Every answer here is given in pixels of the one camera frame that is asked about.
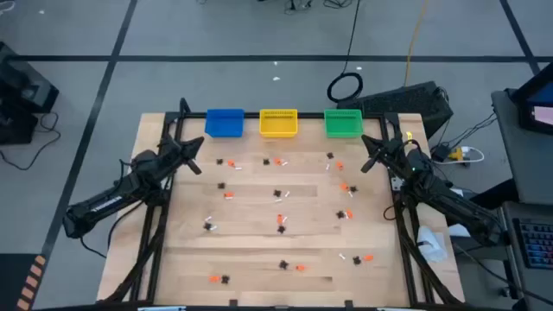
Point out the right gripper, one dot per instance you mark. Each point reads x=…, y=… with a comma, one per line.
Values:
x=392, y=150

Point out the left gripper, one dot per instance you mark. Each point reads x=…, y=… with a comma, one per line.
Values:
x=176, y=151

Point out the green plastic basket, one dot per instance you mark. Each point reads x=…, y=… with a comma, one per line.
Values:
x=343, y=125

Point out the blue plastic basket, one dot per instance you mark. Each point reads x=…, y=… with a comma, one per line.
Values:
x=224, y=123

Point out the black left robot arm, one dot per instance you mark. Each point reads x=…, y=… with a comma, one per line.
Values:
x=108, y=201

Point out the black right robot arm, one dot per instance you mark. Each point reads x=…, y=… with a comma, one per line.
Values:
x=453, y=203

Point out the black computer tower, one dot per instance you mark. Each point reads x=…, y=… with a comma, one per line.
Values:
x=402, y=101

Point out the black power adapter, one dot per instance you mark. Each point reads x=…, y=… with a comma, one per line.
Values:
x=440, y=152

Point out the yellow plug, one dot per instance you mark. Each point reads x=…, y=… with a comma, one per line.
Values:
x=456, y=154

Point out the yellow plastic basket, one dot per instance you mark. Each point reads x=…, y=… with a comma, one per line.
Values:
x=278, y=125

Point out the white crumpled plastic bag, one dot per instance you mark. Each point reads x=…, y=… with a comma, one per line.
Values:
x=432, y=246

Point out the white paper sheet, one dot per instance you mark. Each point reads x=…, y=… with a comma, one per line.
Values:
x=459, y=231

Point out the grey desk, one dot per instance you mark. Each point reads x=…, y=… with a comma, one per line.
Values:
x=527, y=168

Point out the black computer monitor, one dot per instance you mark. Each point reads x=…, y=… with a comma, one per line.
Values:
x=540, y=112

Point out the black equipment case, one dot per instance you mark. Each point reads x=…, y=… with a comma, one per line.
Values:
x=21, y=95

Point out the backlit keyboard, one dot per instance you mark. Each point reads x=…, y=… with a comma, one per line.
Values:
x=538, y=244

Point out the black mat orange stripes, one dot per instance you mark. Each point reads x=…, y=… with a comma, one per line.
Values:
x=13, y=281

